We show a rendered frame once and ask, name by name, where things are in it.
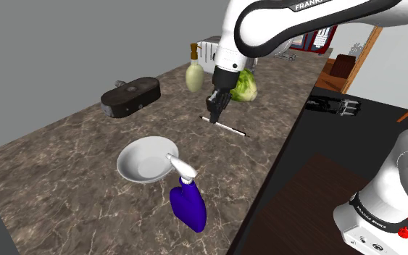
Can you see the dark brown oblong box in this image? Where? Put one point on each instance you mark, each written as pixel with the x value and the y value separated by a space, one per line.
pixel 133 97

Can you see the wooden shelf unit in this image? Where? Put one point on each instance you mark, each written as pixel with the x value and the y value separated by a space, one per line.
pixel 338 70

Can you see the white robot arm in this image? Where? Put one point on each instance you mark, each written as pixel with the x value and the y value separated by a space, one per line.
pixel 260 24

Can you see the green lettuce head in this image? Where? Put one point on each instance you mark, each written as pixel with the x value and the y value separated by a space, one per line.
pixel 246 88

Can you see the white bowl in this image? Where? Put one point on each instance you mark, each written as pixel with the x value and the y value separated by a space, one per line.
pixel 147 160

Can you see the red wall picture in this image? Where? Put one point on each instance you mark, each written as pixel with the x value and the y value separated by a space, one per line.
pixel 313 40

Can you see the white pen with black ends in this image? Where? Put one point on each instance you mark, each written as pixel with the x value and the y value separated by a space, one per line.
pixel 230 128

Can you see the white toaster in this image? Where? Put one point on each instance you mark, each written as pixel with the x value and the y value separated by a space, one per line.
pixel 208 53

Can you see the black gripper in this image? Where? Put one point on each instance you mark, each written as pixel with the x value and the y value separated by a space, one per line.
pixel 224 80

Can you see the silver metal appliance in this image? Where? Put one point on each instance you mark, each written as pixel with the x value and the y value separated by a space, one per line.
pixel 284 49

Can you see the pale green soap dispenser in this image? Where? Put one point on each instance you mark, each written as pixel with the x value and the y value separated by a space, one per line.
pixel 194 77

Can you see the blue spray bottle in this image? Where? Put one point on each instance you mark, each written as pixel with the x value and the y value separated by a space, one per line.
pixel 189 208

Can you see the black and silver rack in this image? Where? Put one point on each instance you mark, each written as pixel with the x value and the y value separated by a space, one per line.
pixel 332 106

